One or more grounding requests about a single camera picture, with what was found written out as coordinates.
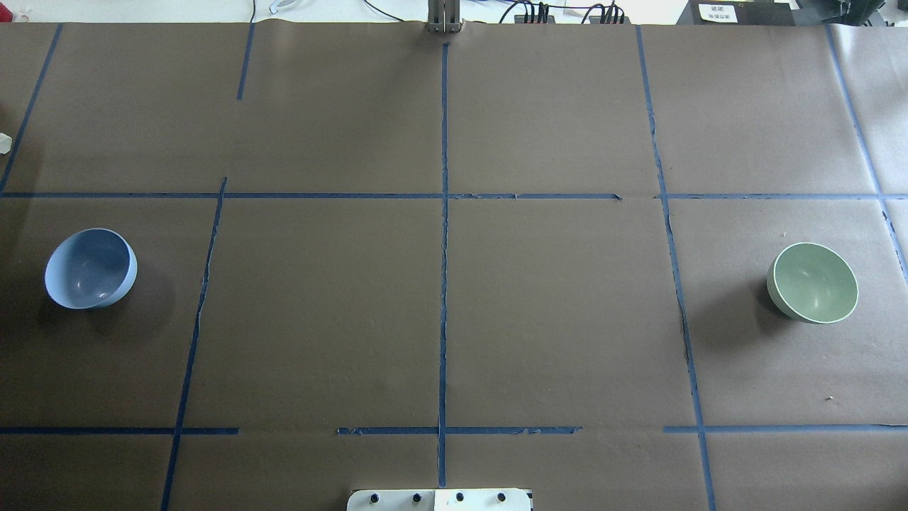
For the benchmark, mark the green bowl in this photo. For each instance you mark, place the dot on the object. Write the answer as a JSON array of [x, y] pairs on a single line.
[[811, 283]]

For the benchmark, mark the blue bowl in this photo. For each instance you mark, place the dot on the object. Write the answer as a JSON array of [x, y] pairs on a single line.
[[92, 269]]

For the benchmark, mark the white plate with black knobs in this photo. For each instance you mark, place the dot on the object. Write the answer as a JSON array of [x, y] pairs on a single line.
[[441, 499]]

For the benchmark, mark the black box with white label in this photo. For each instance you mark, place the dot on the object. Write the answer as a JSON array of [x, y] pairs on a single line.
[[743, 13]]

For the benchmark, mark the small white object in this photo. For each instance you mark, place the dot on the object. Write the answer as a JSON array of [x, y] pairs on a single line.
[[5, 144]]

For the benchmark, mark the aluminium profile post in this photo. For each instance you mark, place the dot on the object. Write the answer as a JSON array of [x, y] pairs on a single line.
[[444, 16]]

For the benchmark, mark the black power strip with cables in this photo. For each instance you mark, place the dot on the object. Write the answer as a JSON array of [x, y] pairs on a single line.
[[549, 12]]

